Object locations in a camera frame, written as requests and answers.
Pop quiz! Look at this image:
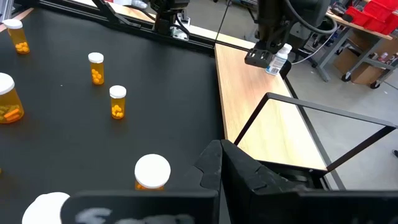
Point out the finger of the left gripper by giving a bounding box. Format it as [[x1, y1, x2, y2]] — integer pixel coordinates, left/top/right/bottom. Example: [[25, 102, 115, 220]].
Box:
[[279, 60, 293, 78], [244, 48, 276, 68]]

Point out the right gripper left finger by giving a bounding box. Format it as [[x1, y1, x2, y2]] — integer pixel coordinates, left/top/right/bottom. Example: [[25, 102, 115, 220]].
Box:
[[60, 139, 223, 224]]

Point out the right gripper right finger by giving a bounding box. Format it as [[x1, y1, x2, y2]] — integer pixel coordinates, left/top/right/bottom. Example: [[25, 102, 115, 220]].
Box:
[[221, 139, 398, 224]]

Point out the white medicine bottle blue label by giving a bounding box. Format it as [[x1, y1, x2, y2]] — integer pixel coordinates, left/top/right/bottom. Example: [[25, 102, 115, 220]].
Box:
[[265, 43, 293, 77], [21, 192, 71, 224]]

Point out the large amber pill bottle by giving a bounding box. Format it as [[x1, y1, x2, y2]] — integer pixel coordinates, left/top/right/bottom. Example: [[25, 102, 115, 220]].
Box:
[[0, 72, 25, 124], [134, 153, 172, 191]]

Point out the small amber pill bottle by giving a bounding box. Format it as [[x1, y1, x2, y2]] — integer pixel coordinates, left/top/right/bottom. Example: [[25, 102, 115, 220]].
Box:
[[2, 18, 31, 55], [88, 52, 105, 86], [109, 85, 127, 120]]

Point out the light wooden shelf board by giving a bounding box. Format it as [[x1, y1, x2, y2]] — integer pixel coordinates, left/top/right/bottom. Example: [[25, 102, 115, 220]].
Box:
[[214, 43, 328, 171]]

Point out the brown cardboard box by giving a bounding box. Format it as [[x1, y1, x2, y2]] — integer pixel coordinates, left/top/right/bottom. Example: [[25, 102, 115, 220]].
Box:
[[333, 29, 398, 85]]

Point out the red storage bin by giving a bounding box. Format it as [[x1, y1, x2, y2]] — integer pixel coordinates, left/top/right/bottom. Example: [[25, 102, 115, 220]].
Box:
[[345, 6, 373, 27], [381, 14, 398, 35], [363, 0, 398, 20]]

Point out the wooden top work table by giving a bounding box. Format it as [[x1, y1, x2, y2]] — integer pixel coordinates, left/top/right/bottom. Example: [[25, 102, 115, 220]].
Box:
[[315, 9, 398, 90]]

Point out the black metal shelf frame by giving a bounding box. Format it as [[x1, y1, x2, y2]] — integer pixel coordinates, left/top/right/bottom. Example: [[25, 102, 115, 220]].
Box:
[[233, 60, 398, 191]]

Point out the black aluminium table frame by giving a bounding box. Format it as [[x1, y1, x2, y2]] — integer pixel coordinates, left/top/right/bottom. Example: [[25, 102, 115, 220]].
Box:
[[14, 0, 259, 54]]

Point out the silver aluminium frame post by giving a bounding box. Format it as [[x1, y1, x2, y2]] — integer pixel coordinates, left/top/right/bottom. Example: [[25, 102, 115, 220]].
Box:
[[0, 0, 15, 22]]

